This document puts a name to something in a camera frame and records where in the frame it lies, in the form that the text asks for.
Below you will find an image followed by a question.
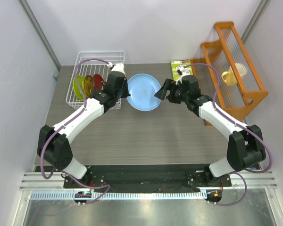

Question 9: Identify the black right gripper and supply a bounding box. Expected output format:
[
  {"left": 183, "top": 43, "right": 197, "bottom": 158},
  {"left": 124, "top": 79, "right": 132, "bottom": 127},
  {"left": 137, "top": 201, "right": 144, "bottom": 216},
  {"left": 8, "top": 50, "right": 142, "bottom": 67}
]
[{"left": 155, "top": 79, "right": 189, "bottom": 105}]

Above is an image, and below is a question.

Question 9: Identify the red floral plate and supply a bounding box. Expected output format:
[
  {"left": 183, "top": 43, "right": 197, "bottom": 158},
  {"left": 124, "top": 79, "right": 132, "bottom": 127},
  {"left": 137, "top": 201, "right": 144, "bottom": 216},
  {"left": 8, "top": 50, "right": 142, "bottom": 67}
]
[{"left": 93, "top": 74, "right": 104, "bottom": 91}]

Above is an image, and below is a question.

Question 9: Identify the light blue plate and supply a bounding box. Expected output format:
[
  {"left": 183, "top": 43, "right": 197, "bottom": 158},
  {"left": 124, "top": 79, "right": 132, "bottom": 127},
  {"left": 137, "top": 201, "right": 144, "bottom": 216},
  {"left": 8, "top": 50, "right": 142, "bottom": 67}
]
[{"left": 126, "top": 73, "right": 161, "bottom": 112}]

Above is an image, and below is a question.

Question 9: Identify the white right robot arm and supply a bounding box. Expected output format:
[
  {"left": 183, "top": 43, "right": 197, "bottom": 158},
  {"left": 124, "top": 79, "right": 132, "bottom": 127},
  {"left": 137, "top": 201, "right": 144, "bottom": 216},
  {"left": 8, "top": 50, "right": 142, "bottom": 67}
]
[{"left": 154, "top": 75, "right": 266, "bottom": 186}]

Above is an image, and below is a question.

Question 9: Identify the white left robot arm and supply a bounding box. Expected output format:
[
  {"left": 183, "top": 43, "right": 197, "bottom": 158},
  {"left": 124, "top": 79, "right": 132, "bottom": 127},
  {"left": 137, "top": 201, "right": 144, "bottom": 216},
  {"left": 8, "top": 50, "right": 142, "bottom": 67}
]
[{"left": 37, "top": 71, "right": 130, "bottom": 188}]

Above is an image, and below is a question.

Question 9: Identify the orange wooden shelf rack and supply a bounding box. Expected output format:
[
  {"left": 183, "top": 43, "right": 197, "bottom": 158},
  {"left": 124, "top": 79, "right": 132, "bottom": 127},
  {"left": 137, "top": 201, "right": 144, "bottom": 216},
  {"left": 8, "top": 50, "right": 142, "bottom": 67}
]
[{"left": 191, "top": 22, "right": 268, "bottom": 121}]

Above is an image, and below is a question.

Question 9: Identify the green picture book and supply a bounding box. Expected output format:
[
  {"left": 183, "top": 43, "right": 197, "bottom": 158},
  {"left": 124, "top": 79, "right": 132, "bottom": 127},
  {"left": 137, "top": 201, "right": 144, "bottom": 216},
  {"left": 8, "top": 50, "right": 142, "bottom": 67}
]
[{"left": 170, "top": 59, "right": 191, "bottom": 80}]

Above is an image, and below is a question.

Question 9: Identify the yellow patterned plate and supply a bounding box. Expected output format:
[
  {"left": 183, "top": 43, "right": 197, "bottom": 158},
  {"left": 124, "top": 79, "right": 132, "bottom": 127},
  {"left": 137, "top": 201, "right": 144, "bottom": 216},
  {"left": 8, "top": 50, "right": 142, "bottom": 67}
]
[{"left": 83, "top": 75, "right": 94, "bottom": 97}]

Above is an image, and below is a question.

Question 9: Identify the lime green plate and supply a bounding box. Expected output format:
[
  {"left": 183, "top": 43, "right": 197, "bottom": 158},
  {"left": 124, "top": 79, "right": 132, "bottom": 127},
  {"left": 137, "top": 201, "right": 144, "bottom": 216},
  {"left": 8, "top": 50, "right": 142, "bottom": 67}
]
[{"left": 73, "top": 75, "right": 85, "bottom": 100}]

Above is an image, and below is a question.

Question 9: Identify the yellow mug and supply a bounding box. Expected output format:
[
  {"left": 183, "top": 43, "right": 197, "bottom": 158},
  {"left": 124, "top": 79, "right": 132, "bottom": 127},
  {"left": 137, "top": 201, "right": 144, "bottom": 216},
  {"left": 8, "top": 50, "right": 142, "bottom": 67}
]
[{"left": 221, "top": 63, "right": 248, "bottom": 87}]

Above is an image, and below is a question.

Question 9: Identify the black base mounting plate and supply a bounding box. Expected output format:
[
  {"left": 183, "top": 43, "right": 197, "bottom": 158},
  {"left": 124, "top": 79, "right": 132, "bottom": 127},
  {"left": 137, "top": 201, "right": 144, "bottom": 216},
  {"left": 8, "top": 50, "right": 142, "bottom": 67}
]
[{"left": 63, "top": 164, "right": 232, "bottom": 194}]

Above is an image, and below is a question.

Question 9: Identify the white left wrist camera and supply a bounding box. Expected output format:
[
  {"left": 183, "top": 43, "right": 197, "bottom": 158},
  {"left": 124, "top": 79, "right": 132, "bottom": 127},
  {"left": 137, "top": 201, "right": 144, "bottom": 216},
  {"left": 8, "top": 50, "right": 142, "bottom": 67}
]
[{"left": 107, "top": 62, "right": 125, "bottom": 74}]

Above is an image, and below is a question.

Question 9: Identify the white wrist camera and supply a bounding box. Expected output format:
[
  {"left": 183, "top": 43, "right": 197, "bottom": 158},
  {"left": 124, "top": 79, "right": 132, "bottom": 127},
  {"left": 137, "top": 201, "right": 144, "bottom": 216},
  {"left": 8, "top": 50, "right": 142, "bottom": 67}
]
[
  {"left": 175, "top": 66, "right": 193, "bottom": 85},
  {"left": 107, "top": 62, "right": 125, "bottom": 74}
]

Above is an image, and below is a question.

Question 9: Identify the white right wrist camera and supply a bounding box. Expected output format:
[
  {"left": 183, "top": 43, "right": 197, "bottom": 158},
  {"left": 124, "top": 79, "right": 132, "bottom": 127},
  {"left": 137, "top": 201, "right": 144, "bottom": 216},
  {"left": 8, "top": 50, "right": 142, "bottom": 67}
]
[{"left": 175, "top": 66, "right": 193, "bottom": 85}]

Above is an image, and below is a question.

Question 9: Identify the white wire dish rack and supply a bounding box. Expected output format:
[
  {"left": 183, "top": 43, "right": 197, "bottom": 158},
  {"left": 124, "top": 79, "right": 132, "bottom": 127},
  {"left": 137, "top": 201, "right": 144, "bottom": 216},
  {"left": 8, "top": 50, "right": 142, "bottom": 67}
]
[{"left": 66, "top": 51, "right": 125, "bottom": 109}]

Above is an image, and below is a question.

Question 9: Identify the aluminium rail frame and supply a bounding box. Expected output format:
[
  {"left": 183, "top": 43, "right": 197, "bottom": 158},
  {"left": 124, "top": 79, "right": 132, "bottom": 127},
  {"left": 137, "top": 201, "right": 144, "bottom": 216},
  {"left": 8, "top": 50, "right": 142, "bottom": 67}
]
[{"left": 13, "top": 165, "right": 283, "bottom": 226}]

